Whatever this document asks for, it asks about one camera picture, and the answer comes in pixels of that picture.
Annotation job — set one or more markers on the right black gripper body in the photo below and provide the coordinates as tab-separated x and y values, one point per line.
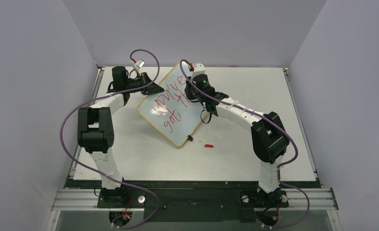
192	94

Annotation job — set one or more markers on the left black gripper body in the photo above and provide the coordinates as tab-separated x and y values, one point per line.
142	80

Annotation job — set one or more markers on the yellow framed whiteboard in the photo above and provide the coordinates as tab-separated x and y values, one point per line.
170	112

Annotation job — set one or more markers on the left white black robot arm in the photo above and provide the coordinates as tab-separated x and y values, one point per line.
96	132

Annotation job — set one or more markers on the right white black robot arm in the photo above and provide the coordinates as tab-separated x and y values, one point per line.
268	142

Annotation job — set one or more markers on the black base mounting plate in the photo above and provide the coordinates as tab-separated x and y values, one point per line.
195	201

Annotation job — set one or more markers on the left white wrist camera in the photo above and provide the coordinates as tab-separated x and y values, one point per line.
137	65

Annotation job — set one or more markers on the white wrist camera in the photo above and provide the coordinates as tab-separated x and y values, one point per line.
137	65
196	69

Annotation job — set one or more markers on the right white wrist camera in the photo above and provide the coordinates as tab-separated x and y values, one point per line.
196	69

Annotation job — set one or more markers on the aluminium rail frame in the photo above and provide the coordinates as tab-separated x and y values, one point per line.
77	210

